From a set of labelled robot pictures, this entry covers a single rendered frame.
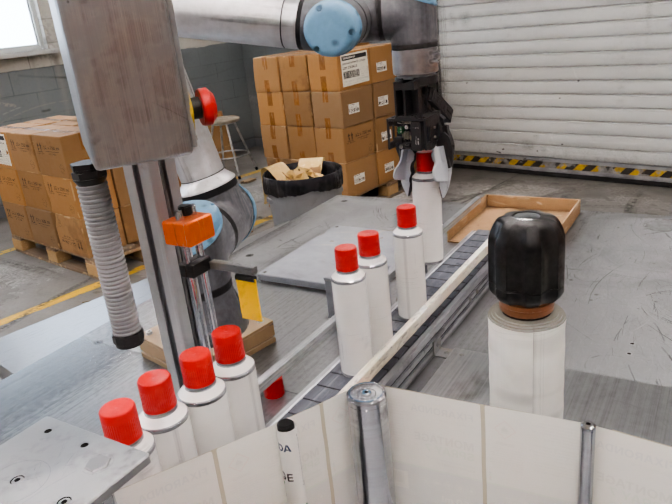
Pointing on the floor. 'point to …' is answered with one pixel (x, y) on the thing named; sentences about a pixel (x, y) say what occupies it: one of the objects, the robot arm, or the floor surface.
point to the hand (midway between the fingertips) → (426, 188)
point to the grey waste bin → (294, 206)
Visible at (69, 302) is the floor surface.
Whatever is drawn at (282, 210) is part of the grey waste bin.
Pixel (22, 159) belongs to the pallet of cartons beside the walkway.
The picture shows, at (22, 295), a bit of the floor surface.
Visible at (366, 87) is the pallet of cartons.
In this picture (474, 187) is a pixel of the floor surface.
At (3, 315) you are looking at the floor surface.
